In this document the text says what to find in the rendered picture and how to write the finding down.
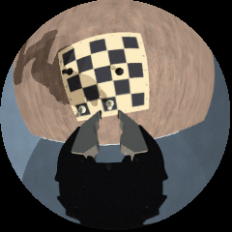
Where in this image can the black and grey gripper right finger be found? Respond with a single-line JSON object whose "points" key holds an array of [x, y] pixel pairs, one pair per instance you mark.
{"points": [[139, 144]]}

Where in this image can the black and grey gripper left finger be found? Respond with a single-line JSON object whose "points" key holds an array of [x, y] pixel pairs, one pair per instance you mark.
{"points": [[83, 142]]}

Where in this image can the black pawn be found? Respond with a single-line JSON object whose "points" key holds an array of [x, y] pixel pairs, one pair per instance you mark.
{"points": [[68, 71], [119, 71]]}

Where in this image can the black and beige chessboard with pieces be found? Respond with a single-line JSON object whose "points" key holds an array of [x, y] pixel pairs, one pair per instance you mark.
{"points": [[94, 80]]}

